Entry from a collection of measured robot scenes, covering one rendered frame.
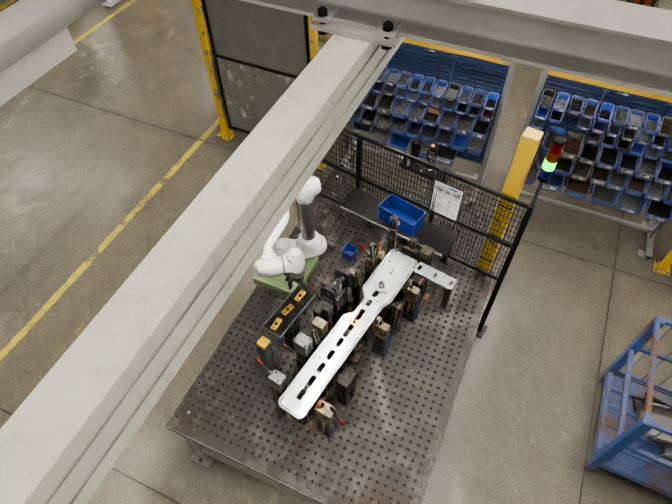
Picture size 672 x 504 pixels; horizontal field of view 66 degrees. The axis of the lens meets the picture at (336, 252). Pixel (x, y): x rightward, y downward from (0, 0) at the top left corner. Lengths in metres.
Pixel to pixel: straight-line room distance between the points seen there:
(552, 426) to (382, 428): 1.54
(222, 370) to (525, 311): 2.66
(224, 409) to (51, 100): 5.15
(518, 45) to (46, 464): 0.94
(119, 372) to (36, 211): 5.56
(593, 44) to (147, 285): 0.81
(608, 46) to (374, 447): 2.75
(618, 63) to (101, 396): 0.93
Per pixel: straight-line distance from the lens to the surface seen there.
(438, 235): 3.81
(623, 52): 1.04
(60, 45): 1.47
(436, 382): 3.57
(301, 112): 0.87
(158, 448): 4.31
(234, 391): 3.55
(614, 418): 4.47
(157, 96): 7.15
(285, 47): 5.09
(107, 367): 0.63
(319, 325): 3.27
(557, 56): 1.04
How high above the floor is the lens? 3.91
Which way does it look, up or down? 52 degrees down
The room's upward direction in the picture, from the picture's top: 1 degrees counter-clockwise
